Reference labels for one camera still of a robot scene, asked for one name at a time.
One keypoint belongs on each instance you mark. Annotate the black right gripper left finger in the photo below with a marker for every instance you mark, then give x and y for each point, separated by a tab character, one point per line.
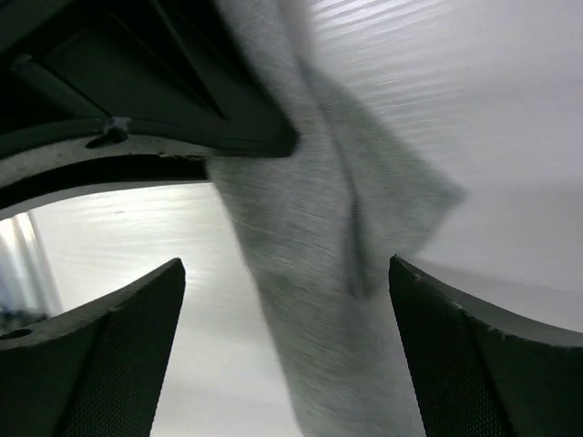
96	370

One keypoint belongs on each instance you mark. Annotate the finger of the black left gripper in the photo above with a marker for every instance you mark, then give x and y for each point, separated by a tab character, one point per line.
71	169
109	70

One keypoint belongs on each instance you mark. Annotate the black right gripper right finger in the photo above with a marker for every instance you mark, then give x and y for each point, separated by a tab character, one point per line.
480	370

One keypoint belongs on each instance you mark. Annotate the grey cloth napkin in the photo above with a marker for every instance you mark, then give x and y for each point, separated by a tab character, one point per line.
317	231

